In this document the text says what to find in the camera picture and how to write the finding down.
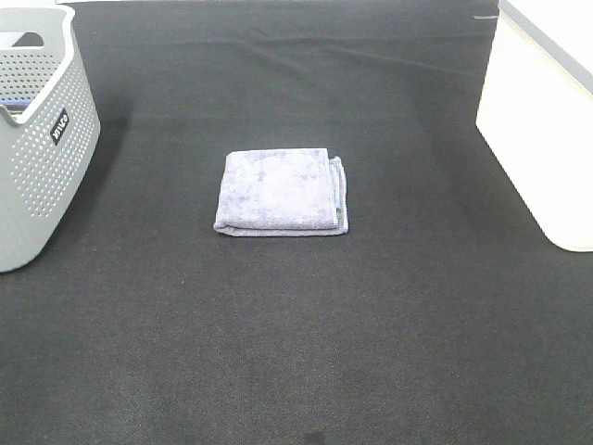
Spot lavender towel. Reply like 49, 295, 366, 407
213, 148, 349, 237

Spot black table cloth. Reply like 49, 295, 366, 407
1, 1, 592, 444

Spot white plastic storage bin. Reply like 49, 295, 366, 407
476, 1, 592, 252

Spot grey perforated laundry basket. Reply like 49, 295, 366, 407
1, 1, 101, 273

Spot blue cloth in basket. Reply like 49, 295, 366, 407
0, 98, 32, 114

